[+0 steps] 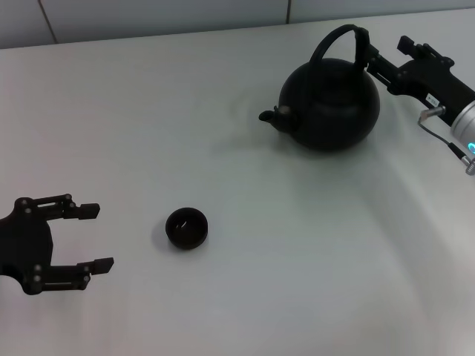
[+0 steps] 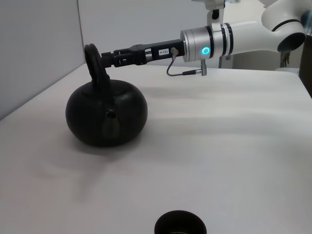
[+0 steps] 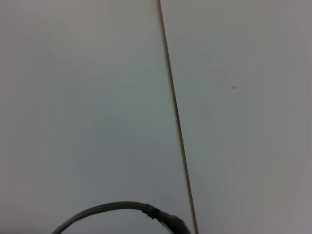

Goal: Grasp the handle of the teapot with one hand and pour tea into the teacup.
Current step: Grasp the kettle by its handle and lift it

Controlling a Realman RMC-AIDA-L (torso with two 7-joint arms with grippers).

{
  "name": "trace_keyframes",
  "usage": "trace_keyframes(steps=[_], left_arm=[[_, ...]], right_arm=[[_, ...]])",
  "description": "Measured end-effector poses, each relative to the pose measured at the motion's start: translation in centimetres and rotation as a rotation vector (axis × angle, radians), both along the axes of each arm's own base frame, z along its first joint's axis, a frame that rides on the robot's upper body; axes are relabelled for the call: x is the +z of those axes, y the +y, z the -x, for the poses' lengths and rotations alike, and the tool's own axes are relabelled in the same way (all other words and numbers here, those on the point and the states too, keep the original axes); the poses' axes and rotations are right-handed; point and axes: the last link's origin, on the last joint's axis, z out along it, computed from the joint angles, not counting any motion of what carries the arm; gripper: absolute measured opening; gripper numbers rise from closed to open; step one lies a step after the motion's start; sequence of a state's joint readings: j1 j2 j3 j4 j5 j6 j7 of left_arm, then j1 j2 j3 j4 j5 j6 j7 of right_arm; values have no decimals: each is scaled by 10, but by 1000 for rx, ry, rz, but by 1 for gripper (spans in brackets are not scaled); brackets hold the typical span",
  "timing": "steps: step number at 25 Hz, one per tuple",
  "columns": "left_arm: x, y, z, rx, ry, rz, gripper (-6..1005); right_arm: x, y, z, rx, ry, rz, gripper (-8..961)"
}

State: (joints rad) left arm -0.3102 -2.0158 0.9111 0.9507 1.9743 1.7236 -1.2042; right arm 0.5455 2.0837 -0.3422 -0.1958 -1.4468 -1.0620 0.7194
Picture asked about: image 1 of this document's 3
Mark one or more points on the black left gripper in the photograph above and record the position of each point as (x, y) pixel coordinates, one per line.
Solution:
(26, 244)

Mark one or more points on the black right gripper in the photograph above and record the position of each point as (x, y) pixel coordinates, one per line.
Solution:
(434, 83)

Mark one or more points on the black round teapot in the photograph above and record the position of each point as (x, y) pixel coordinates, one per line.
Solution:
(334, 111)

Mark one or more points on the small dark teacup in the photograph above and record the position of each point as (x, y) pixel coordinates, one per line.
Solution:
(186, 230)

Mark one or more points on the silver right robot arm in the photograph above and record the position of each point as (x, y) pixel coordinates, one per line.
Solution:
(465, 122)

